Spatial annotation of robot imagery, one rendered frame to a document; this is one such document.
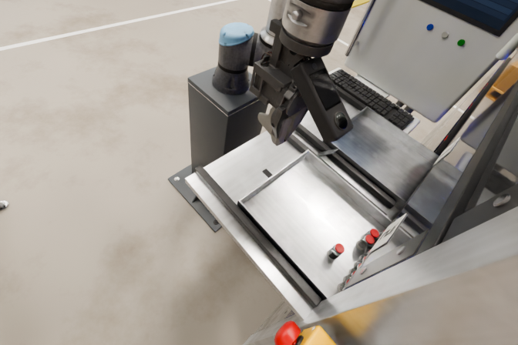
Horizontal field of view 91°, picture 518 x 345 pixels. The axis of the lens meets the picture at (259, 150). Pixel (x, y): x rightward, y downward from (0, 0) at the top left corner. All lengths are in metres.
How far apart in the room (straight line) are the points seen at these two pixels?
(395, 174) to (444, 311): 0.62
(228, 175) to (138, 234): 0.99
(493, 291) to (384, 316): 0.13
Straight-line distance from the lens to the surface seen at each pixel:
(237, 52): 0.95
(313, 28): 0.33
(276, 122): 0.39
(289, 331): 0.44
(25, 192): 1.92
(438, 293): 0.28
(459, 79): 1.25
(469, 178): 0.44
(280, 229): 0.62
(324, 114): 0.35
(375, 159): 0.87
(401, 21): 1.27
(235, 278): 1.48
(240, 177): 0.67
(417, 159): 0.97
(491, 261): 0.23
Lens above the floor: 1.44
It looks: 50 degrees down
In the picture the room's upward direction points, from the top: 16 degrees clockwise
